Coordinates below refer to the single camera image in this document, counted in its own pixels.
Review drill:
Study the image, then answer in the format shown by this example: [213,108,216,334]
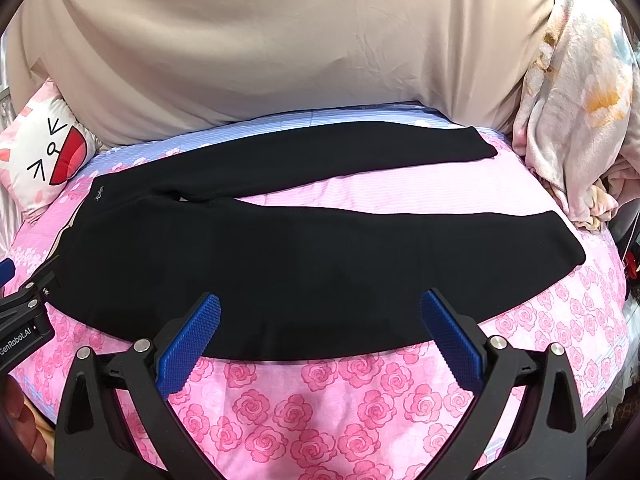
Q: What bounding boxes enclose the black pants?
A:
[49,122,586,361]

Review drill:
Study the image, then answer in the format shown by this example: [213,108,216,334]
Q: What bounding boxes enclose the person's left hand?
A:
[1,376,53,465]

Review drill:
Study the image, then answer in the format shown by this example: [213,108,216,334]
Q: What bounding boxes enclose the white cartoon face pillow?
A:
[1,79,100,221]

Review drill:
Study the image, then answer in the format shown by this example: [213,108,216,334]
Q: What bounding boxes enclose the pink rose bed sheet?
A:
[9,105,639,479]

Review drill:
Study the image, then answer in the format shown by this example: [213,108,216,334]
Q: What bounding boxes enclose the floral crumpled blanket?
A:
[512,0,639,231]

